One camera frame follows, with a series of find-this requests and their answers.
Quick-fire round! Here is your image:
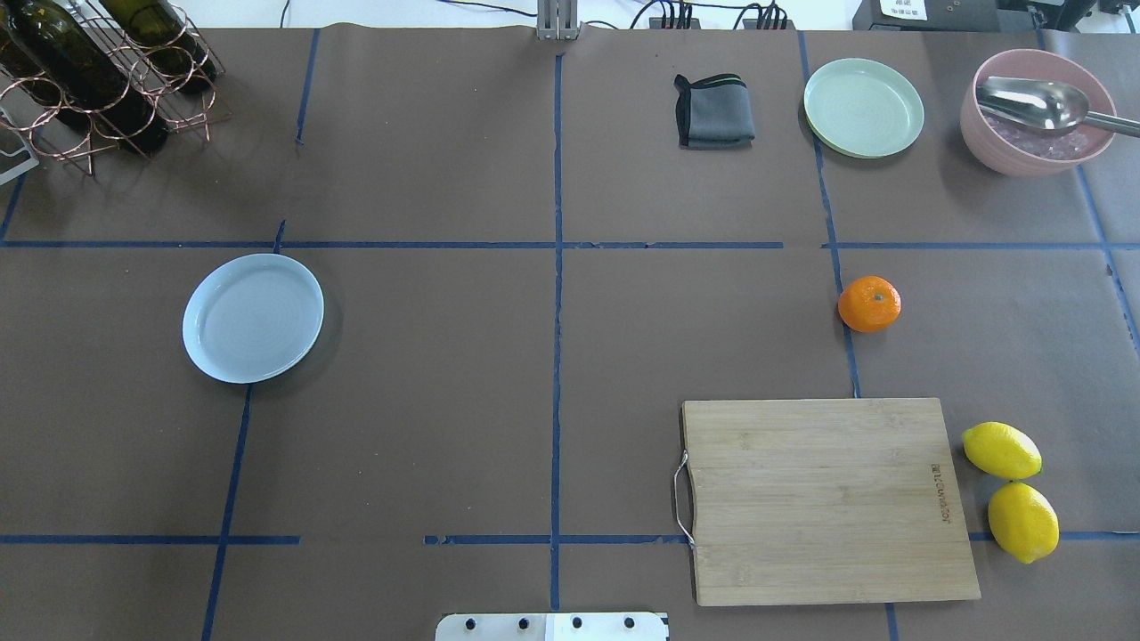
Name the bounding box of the folded grey cloth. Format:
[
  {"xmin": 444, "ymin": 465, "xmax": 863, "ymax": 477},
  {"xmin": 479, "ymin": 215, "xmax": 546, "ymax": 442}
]
[{"xmin": 673, "ymin": 74, "xmax": 756, "ymax": 151}]

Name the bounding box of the dark wine bottle left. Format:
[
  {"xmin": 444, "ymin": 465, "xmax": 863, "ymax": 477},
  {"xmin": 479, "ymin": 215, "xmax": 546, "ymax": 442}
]
[{"xmin": 3, "ymin": 1, "xmax": 168, "ymax": 157}]

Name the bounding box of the yellow lemon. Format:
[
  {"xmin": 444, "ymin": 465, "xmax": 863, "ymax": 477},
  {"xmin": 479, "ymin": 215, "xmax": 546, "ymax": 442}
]
[
  {"xmin": 961, "ymin": 421, "xmax": 1043, "ymax": 482},
  {"xmin": 987, "ymin": 482, "xmax": 1060, "ymax": 563}
]

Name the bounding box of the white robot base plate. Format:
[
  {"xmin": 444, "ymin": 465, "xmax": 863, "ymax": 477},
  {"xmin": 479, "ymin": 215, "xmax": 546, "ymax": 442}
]
[{"xmin": 435, "ymin": 610, "xmax": 671, "ymax": 640}]

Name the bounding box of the pink bowl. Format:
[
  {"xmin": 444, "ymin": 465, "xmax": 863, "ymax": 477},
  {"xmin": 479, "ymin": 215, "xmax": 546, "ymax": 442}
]
[{"xmin": 958, "ymin": 48, "xmax": 1119, "ymax": 177}]

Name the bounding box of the dark wine bottle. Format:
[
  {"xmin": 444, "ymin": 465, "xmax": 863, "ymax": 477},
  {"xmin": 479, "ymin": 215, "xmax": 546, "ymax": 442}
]
[
  {"xmin": 101, "ymin": 1, "xmax": 217, "ymax": 96},
  {"xmin": 3, "ymin": 1, "xmax": 168, "ymax": 157}
]

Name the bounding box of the orange fruit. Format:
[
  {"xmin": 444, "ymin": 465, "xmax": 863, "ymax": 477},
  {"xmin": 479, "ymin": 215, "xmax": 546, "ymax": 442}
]
[{"xmin": 837, "ymin": 275, "xmax": 901, "ymax": 333}]

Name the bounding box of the lower yellow lemon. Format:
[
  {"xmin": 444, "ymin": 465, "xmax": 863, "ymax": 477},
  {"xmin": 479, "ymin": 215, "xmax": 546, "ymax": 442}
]
[{"xmin": 987, "ymin": 482, "xmax": 1060, "ymax": 563}]

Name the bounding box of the upper yellow lemon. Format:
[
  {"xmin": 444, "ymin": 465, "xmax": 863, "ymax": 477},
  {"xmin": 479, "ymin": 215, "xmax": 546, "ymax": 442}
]
[{"xmin": 961, "ymin": 421, "xmax": 1043, "ymax": 482}]

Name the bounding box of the bamboo cutting board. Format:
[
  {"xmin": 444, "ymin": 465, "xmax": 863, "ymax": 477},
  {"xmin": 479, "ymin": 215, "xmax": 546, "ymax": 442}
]
[{"xmin": 679, "ymin": 398, "xmax": 982, "ymax": 607}]

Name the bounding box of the copper wire bottle rack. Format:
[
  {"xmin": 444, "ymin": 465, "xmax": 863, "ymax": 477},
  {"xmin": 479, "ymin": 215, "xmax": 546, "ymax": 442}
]
[{"xmin": 3, "ymin": 1, "xmax": 233, "ymax": 175}]

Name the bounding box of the metal scoop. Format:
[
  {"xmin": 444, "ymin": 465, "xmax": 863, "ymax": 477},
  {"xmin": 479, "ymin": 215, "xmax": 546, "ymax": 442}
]
[{"xmin": 974, "ymin": 76, "xmax": 1139, "ymax": 137}]

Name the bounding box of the light blue plate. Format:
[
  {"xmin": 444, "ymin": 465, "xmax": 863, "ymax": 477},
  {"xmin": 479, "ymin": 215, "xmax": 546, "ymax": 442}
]
[{"xmin": 182, "ymin": 253, "xmax": 325, "ymax": 383}]

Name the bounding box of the dark wine bottle right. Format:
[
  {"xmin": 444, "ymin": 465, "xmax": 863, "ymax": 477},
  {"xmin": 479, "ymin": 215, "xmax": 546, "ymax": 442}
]
[{"xmin": 101, "ymin": 1, "xmax": 217, "ymax": 96}]

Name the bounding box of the light green plate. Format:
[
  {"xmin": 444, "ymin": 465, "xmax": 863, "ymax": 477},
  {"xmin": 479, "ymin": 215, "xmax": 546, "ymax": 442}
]
[{"xmin": 803, "ymin": 58, "xmax": 925, "ymax": 159}]

